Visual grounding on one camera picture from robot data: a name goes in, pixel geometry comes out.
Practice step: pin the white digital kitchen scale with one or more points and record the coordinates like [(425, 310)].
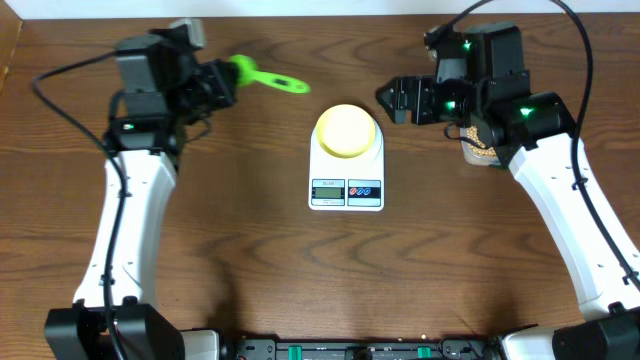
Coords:
[(354, 184)]

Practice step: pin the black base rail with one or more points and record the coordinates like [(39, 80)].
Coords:
[(272, 349)]

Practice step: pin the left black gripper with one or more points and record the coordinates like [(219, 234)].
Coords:
[(213, 87)]

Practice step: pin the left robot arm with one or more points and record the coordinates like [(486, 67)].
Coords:
[(114, 313)]

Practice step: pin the green plastic scoop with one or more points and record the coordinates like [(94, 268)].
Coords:
[(248, 73)]

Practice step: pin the clear container of soybeans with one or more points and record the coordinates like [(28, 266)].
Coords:
[(475, 152)]

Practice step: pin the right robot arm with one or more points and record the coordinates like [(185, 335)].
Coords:
[(481, 82)]

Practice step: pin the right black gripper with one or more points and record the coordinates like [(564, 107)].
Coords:
[(423, 89)]

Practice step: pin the yellow bowl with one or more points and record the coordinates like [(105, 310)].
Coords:
[(345, 131)]

